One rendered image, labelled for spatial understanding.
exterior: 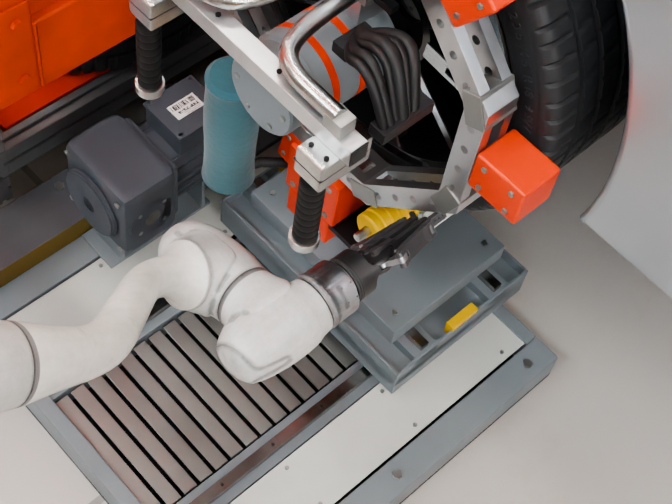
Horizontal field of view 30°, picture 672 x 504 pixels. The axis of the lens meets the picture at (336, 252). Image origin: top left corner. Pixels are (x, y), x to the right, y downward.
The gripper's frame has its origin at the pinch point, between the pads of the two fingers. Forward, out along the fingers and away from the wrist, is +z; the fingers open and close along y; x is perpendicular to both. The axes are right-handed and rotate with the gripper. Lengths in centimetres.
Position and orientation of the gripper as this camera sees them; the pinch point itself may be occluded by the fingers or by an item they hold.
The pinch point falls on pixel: (438, 211)
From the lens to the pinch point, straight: 192.6
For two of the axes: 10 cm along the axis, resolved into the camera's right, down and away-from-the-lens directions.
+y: 5.5, 0.9, -8.3
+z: 7.3, -5.3, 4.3
